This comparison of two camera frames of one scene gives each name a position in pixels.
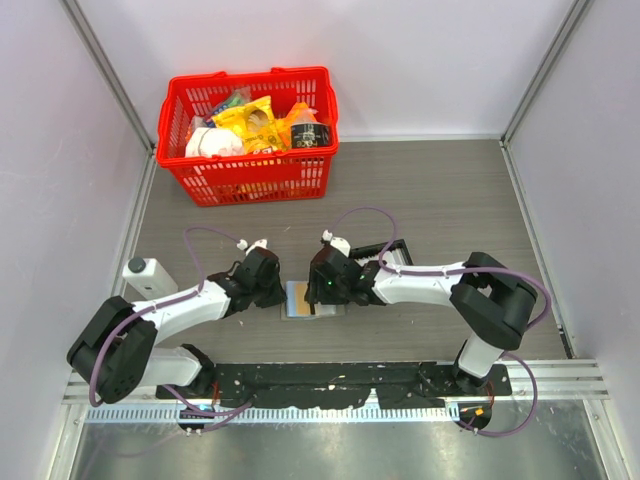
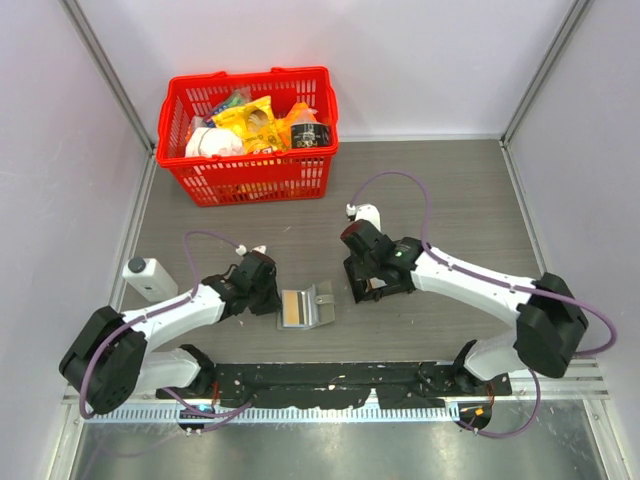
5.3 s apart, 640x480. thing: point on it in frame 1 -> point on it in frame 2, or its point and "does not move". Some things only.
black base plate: x=335 y=384 does not move
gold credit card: x=302 y=307 -> x=291 y=310
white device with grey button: x=148 y=278 does not move
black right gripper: x=316 y=292 -> x=360 y=272
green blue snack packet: x=238 y=98 does not move
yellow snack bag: x=256 y=123 does not move
